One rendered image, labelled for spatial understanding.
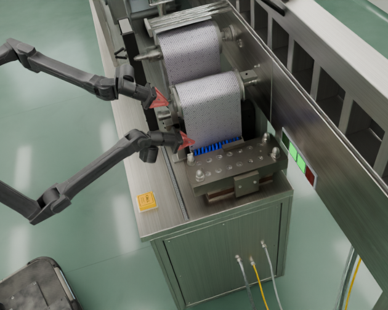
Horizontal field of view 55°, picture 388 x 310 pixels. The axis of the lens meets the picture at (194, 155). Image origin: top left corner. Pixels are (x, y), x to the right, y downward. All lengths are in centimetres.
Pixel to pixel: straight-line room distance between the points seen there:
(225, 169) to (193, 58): 48
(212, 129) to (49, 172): 199
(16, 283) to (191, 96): 157
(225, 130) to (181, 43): 40
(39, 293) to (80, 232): 60
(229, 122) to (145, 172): 46
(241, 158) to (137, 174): 49
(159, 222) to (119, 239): 113
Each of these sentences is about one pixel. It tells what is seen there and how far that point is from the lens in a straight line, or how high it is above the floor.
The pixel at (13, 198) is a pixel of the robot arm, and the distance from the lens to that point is 139.
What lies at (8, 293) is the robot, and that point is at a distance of 248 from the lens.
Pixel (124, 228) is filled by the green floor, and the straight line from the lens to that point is 270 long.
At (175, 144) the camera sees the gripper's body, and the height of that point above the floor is 112.
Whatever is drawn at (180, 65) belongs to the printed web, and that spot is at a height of 129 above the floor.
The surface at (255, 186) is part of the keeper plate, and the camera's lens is 156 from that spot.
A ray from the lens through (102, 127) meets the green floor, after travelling 349.
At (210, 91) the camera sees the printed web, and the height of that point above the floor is 129.
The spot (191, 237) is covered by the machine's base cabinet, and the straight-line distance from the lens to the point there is 163.
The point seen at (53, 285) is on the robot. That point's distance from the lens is 237.
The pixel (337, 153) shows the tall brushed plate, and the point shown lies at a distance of 109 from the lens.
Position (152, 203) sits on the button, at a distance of 158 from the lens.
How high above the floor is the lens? 217
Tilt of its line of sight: 46 degrees down
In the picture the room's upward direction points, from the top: 10 degrees counter-clockwise
